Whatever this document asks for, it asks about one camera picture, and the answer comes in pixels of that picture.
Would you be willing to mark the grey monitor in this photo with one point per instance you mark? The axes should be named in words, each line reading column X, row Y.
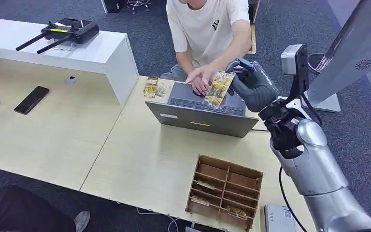
column 352, row 48

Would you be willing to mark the person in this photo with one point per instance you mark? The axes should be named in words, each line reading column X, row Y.
column 19, row 211
column 204, row 28

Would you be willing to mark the black remote controller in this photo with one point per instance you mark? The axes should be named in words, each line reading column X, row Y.
column 73, row 30

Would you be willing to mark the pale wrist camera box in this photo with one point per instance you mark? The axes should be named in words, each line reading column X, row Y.
column 291, row 59

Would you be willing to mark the wooden compartment box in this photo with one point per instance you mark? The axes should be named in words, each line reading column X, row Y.
column 211, row 173

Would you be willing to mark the person's hand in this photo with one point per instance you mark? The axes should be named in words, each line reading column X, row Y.
column 200, row 88
column 203, row 73

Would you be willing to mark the black smartphone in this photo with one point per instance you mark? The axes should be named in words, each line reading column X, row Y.
column 32, row 100

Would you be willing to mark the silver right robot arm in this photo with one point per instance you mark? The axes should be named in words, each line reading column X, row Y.
column 313, row 166

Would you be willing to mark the person's left hand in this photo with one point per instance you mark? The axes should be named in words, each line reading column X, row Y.
column 203, row 73

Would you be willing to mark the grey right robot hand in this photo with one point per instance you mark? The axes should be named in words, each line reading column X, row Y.
column 256, row 88

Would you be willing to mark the chair base with castors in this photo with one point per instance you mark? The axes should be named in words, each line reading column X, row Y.
column 139, row 4

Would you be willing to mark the gold printed card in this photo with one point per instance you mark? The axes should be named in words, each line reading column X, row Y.
column 200, row 201
column 219, row 89
column 150, row 87
column 237, row 213
column 205, row 184

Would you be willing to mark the grey box device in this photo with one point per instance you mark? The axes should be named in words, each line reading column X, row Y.
column 278, row 219

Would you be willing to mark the pale printed card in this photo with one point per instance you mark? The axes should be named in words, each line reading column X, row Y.
column 163, row 90

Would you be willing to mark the black bin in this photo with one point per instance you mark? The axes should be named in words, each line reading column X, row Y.
column 113, row 4

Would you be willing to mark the small white round object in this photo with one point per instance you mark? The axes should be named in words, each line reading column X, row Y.
column 70, row 80

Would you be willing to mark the person's right hand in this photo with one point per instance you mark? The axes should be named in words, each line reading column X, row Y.
column 200, row 88

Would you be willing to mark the white desk riser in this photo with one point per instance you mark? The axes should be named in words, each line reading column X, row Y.
column 102, row 54

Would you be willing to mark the yellow floor strip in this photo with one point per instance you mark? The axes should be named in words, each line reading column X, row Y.
column 252, row 40

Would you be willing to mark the grey laptop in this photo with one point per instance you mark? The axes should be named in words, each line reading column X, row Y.
column 201, row 120

